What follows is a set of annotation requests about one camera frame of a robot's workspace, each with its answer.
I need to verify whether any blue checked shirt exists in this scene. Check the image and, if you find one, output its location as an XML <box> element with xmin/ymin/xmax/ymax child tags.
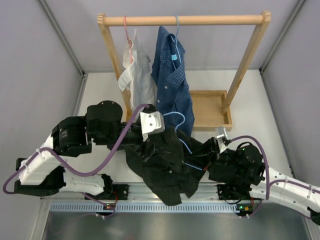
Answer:
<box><xmin>151</xmin><ymin>26</ymin><xmax>195</xmax><ymax>136</ymax></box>

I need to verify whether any pink wire hanger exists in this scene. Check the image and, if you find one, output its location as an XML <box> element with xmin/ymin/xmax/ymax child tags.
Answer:
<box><xmin>122</xmin><ymin>15</ymin><xmax>137</xmax><ymax>68</ymax></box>

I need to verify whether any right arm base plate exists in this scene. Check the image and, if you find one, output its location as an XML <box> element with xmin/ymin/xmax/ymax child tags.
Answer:
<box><xmin>217</xmin><ymin>184</ymin><xmax>250</xmax><ymax>201</ymax></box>

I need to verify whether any black pinstripe shirt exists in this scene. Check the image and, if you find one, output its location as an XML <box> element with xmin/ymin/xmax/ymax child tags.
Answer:
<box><xmin>119</xmin><ymin>126</ymin><xmax>220</xmax><ymax>206</ymax></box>

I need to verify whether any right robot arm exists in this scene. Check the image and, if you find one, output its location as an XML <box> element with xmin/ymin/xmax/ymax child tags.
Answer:
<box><xmin>220</xmin><ymin>141</ymin><xmax>320</xmax><ymax>225</ymax></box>

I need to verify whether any blue wire hanger middle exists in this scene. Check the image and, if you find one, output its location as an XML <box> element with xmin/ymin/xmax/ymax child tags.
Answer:
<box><xmin>170</xmin><ymin>15</ymin><xmax>182</xmax><ymax>70</ymax></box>

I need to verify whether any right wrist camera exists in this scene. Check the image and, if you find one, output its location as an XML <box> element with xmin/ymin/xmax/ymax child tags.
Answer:
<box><xmin>215</xmin><ymin>126</ymin><xmax>231</xmax><ymax>154</ymax></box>

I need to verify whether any slotted cable duct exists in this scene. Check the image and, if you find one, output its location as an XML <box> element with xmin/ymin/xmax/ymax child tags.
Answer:
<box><xmin>50</xmin><ymin>201</ymin><xmax>250</xmax><ymax>214</ymax></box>

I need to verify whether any white shirt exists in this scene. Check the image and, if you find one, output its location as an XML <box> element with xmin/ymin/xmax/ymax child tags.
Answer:
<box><xmin>118</xmin><ymin>29</ymin><xmax>156</xmax><ymax>111</ymax></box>

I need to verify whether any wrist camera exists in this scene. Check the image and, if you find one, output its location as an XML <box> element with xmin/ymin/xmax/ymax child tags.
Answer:
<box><xmin>215</xmin><ymin>126</ymin><xmax>231</xmax><ymax>154</ymax></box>
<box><xmin>139</xmin><ymin>111</ymin><xmax>165</xmax><ymax>142</ymax></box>

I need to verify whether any light blue wire hanger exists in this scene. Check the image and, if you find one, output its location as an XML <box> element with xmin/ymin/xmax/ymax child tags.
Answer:
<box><xmin>163</xmin><ymin>111</ymin><xmax>204</xmax><ymax>172</ymax></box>

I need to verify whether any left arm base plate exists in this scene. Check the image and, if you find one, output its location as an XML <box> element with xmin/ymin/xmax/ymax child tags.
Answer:
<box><xmin>86</xmin><ymin>184</ymin><xmax>129</xmax><ymax>201</ymax></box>

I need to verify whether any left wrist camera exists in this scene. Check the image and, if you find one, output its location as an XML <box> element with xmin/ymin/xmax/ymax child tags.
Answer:
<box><xmin>139</xmin><ymin>111</ymin><xmax>165</xmax><ymax>142</ymax></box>

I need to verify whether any aluminium mounting rail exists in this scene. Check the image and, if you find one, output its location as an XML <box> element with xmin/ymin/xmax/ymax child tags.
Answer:
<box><xmin>39</xmin><ymin>181</ymin><xmax>312</xmax><ymax>201</ymax></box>

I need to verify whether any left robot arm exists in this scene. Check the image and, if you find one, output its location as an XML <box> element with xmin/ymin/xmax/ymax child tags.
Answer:
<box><xmin>13</xmin><ymin>100</ymin><xmax>126</xmax><ymax>200</ymax></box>

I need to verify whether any wooden clothes rack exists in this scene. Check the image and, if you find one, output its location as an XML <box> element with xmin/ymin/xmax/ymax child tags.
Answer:
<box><xmin>97</xmin><ymin>11</ymin><xmax>272</xmax><ymax>132</ymax></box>

